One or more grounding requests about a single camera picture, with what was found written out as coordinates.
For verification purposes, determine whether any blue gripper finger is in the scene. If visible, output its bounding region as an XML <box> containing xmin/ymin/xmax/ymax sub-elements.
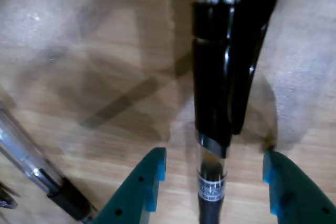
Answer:
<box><xmin>262</xmin><ymin>150</ymin><xmax>336</xmax><ymax>224</ymax></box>
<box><xmin>91</xmin><ymin>147</ymin><xmax>167</xmax><ymax>224</ymax></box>

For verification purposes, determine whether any black retractable pen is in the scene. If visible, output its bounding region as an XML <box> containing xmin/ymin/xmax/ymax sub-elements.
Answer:
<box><xmin>191</xmin><ymin>0</ymin><xmax>280</xmax><ymax>224</ymax></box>

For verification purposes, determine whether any clear capped gel pen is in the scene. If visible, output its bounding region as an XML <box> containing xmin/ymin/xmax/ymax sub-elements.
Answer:
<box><xmin>0</xmin><ymin>102</ymin><xmax>98</xmax><ymax>222</ymax></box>

